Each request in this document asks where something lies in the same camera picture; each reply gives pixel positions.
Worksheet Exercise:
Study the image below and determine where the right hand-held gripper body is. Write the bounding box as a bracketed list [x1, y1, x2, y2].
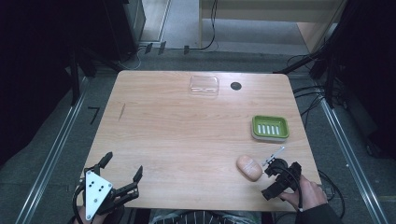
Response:
[262, 146, 296, 193]

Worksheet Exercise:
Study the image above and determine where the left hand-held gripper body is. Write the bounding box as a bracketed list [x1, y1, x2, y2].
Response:
[83, 169, 140, 222]

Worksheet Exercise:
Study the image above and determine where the person's right hand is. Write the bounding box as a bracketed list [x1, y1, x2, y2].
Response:
[279, 174, 329, 213]

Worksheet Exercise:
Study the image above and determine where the person's left hand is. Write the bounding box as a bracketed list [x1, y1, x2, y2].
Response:
[74, 206, 126, 224]

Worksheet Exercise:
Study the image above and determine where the green soap dish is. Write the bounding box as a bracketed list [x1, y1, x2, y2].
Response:
[250, 115, 290, 143]

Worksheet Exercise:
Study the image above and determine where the person's striped clothing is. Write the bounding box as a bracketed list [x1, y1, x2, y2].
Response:
[148, 209, 263, 224]

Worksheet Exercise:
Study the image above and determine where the clear plastic container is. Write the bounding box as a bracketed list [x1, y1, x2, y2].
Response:
[189, 75, 220, 96]

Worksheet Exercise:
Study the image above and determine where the black cabinet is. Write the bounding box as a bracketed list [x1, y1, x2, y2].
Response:
[102, 0, 148, 63]

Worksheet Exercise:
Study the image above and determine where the light wooden desk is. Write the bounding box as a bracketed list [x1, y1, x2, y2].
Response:
[198, 0, 347, 54]

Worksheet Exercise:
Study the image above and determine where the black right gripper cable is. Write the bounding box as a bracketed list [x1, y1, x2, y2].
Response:
[272, 165, 305, 214]

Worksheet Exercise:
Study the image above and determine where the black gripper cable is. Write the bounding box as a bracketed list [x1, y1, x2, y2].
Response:
[272, 165, 305, 214]
[72, 181, 88, 224]

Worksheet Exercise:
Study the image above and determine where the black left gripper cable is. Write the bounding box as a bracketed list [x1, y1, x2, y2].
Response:
[72, 181, 88, 224]

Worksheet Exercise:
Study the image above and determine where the black floor cable loop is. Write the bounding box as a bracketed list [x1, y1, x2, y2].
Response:
[317, 169, 347, 219]

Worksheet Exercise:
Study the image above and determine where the aluminium floor rail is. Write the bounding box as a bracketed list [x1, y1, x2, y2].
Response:
[319, 96, 389, 224]
[14, 77, 91, 224]

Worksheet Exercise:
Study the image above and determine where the bundle of black floor cables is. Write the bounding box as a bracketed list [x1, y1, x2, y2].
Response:
[291, 84, 335, 130]

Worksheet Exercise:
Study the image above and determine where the black hanging cable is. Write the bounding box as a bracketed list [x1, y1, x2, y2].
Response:
[190, 0, 219, 52]

